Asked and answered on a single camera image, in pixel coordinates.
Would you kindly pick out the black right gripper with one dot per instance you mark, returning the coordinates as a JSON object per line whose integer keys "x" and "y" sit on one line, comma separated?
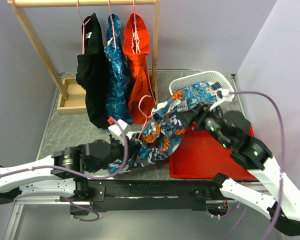
{"x": 196, "y": 115}

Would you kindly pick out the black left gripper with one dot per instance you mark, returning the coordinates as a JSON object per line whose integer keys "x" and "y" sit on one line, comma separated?
{"x": 132, "y": 147}

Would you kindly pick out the multicolour patterned shorts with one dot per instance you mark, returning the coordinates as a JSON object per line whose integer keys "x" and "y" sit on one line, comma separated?
{"x": 161, "y": 135}

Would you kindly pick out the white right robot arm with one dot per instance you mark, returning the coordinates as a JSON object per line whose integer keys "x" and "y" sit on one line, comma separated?
{"x": 231, "y": 130}

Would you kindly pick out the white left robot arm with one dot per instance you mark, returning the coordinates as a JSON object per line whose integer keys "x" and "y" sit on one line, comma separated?
{"x": 63, "y": 174}

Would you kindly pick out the orange hanging shorts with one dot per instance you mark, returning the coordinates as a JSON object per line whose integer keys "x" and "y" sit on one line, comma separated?
{"x": 141, "y": 100}

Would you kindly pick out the blue patterned hanging shorts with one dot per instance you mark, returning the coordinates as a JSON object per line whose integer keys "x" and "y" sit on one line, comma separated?
{"x": 120, "y": 85}

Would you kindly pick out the black hanging shorts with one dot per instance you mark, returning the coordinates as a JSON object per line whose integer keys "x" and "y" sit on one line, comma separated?
{"x": 93, "y": 73}

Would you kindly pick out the pink hanger under orange shorts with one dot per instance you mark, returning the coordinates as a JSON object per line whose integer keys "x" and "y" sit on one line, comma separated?
{"x": 136, "y": 47}

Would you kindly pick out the pink hanger under blue shorts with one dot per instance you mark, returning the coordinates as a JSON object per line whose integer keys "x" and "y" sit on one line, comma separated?
{"x": 112, "y": 24}

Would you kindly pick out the blue floral folded cloth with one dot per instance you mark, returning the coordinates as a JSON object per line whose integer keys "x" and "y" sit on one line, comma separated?
{"x": 202, "y": 93}

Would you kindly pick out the red plastic tray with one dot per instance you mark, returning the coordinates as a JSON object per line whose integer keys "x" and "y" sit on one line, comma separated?
{"x": 200, "y": 156}

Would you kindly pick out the dark navy folded cloth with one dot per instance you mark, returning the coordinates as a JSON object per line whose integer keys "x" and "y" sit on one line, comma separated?
{"x": 217, "y": 86}

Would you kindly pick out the white plastic basket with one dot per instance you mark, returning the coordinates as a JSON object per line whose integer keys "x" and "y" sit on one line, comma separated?
{"x": 210, "y": 76}

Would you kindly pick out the wooden clothes rack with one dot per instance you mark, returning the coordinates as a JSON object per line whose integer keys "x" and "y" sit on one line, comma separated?
{"x": 71, "y": 96}

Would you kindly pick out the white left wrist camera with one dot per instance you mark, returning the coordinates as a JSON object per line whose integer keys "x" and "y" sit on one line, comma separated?
{"x": 118, "y": 130}

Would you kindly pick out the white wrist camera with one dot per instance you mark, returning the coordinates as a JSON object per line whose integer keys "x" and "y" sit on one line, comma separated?
{"x": 118, "y": 130}
{"x": 223, "y": 96}

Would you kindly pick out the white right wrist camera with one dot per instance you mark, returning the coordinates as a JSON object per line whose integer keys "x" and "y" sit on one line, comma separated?
{"x": 223, "y": 96}

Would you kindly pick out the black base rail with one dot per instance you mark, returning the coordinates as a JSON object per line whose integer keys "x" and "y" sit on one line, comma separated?
{"x": 128, "y": 195}

